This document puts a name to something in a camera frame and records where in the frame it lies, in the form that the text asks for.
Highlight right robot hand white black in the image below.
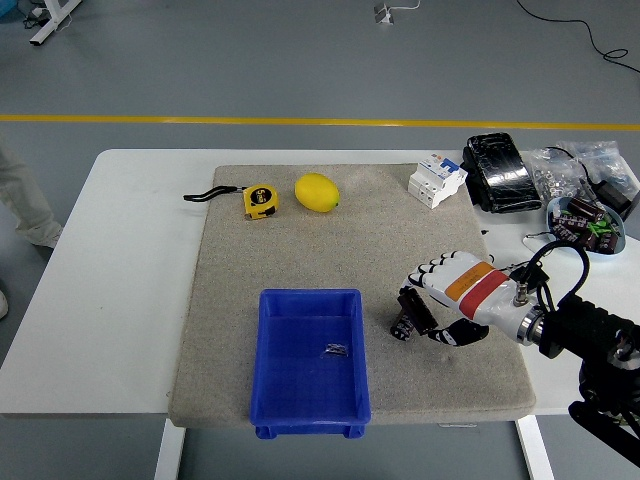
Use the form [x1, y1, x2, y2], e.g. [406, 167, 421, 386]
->
[398, 249, 532, 349]

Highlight black wrapped box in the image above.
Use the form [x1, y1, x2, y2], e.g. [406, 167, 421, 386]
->
[460, 132, 545, 215]

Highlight brown cylindrical battery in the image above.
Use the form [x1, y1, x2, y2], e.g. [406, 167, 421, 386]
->
[567, 197, 607, 224]

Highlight white circuit breaker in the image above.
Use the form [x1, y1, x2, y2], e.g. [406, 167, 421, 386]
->
[407, 153, 469, 210]

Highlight grey-brown mat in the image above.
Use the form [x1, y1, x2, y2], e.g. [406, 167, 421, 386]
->
[167, 163, 537, 429]

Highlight clear bag of metal nuts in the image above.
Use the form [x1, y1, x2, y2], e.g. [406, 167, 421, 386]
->
[528, 147, 596, 201]

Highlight light blue bowl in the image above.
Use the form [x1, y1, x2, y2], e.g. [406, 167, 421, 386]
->
[545, 196, 628, 262]

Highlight large black power adapter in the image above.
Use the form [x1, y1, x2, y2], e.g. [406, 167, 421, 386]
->
[597, 179, 635, 221]

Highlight white table leg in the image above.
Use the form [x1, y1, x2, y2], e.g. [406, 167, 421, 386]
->
[514, 417, 555, 480]
[153, 417, 187, 480]

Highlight clear plastic bag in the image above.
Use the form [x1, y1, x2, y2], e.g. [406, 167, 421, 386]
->
[555, 140, 640, 191]

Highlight yellow lemon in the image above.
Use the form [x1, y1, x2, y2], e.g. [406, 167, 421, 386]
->
[293, 172, 342, 214]

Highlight blue plastic bin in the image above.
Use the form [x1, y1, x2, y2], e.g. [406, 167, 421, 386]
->
[248, 287, 373, 441]

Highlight yellow tape measure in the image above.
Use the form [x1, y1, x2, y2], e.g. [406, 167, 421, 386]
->
[182, 183, 280, 221]

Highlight person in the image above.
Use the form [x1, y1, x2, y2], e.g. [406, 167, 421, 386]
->
[0, 134, 65, 321]

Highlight black floor cable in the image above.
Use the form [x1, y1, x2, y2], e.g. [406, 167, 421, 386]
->
[514, 0, 640, 76]

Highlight white desk frame leg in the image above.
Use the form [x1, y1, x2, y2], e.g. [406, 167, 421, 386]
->
[28, 0, 84, 49]

